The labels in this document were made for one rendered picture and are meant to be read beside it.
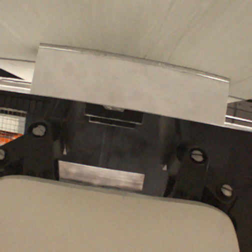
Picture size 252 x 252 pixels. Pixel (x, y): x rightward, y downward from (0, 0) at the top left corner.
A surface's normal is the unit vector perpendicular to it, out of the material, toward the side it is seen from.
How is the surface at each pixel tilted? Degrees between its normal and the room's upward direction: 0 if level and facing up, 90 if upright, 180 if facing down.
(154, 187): 90
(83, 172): 90
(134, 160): 90
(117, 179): 90
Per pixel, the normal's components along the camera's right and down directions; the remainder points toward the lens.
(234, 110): 0.04, 0.02
